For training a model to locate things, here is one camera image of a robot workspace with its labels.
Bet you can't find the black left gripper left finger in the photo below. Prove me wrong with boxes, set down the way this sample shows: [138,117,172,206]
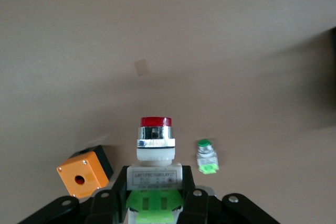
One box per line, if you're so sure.
[15,165,132,224]

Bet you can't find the brown tape patch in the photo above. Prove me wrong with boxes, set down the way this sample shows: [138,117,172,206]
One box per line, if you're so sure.
[133,59,151,77]

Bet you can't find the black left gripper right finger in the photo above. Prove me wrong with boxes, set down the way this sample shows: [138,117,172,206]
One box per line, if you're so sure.
[178,165,280,224]

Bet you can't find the green push button switch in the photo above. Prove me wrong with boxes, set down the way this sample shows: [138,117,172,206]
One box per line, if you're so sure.
[196,139,219,175]

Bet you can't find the orange button enclosure box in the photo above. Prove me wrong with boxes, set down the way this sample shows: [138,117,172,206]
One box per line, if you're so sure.
[56,144,115,198]

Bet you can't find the red push button switch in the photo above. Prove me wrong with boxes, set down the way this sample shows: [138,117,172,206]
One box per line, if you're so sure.
[125,116,184,224]

